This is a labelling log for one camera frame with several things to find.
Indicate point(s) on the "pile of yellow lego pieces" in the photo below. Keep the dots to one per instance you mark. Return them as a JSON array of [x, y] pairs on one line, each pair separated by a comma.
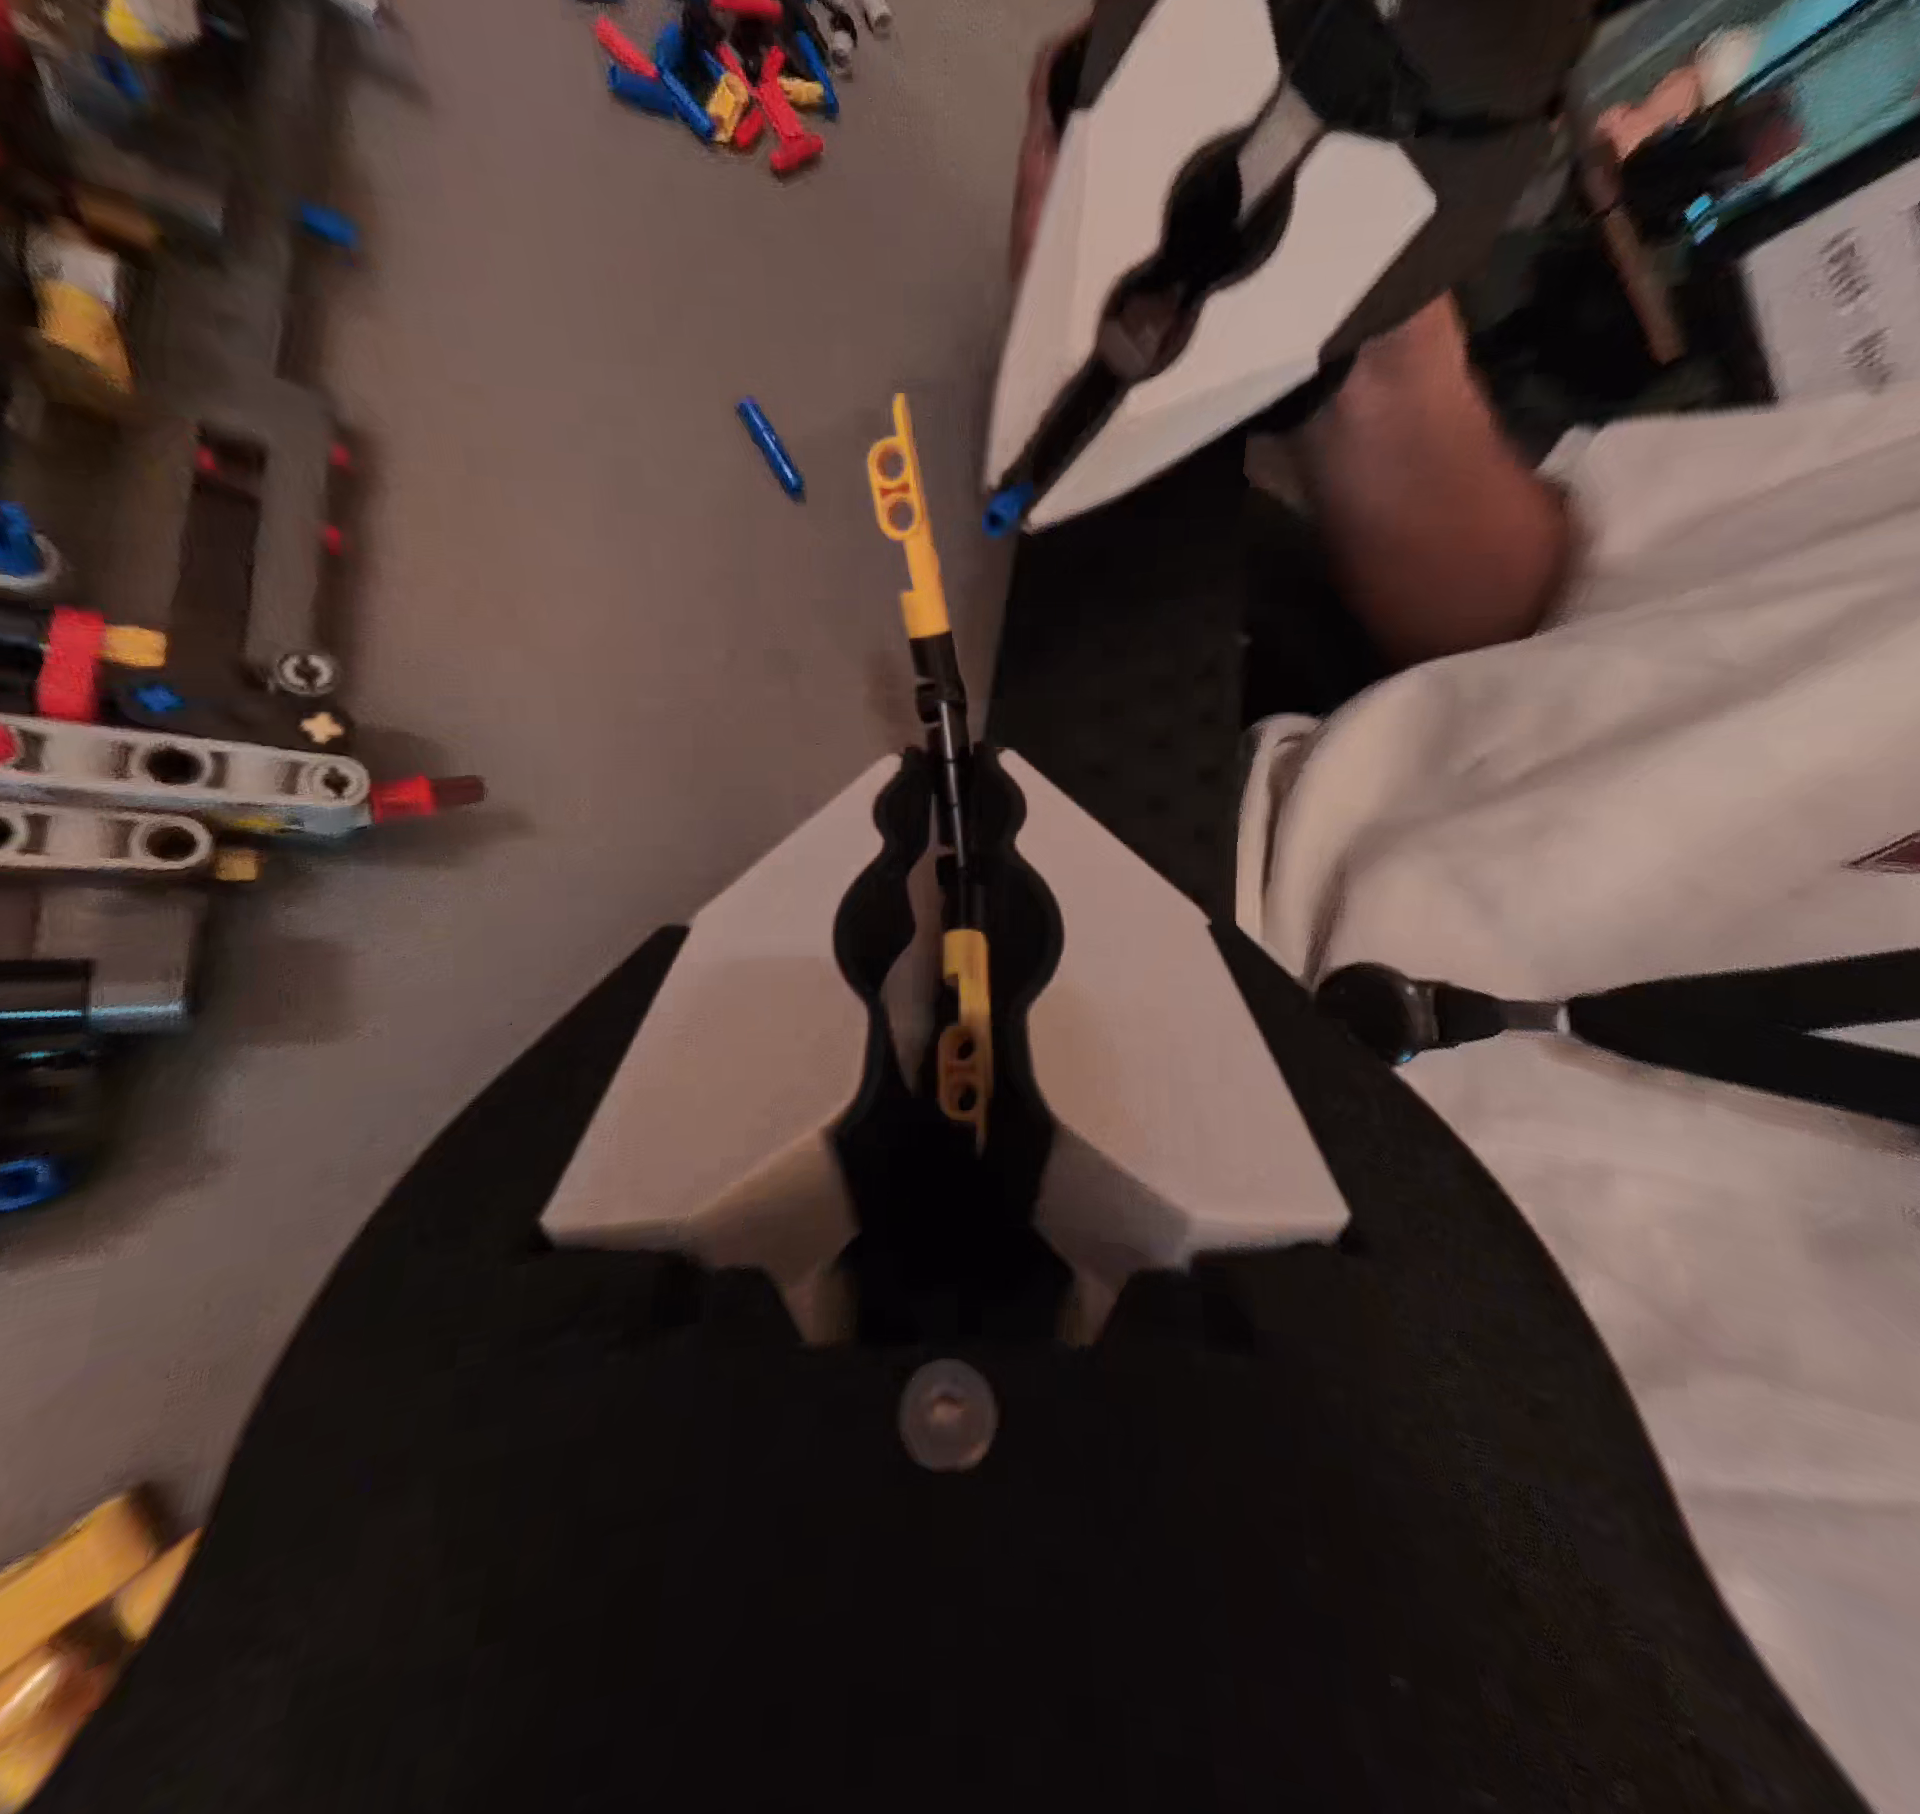
[[76, 1588]]

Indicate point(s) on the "blue lego pin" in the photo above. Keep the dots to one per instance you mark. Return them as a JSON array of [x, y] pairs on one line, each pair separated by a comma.
[[767, 446], [1007, 509]]

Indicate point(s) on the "person's right forearm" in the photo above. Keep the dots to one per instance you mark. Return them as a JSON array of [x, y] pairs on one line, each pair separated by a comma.
[[1426, 493]]

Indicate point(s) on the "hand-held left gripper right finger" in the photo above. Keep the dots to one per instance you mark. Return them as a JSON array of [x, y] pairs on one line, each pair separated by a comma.
[[1171, 1079]]

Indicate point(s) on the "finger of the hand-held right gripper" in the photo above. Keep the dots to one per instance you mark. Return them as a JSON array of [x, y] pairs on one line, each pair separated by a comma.
[[1275, 300], [1139, 119]]

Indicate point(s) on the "person's white printed shirt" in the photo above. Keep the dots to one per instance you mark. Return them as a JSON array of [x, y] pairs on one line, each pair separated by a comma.
[[1575, 794]]

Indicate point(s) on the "lego car chassis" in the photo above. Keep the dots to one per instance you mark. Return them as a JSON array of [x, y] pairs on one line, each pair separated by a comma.
[[180, 762]]

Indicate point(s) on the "pile of red blue lego pins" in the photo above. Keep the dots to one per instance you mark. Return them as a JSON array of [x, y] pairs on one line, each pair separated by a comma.
[[705, 44]]

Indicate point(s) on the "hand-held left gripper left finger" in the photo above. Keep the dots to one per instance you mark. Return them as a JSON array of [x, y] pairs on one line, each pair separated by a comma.
[[719, 1079]]

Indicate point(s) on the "small yellow lego piece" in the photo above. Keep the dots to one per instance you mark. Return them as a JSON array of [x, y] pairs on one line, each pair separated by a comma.
[[967, 974]]

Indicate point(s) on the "blue lego connector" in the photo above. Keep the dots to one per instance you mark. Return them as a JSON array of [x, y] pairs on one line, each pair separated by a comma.
[[327, 226]]

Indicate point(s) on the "person's right hand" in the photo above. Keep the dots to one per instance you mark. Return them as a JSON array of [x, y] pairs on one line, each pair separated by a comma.
[[1033, 149]]

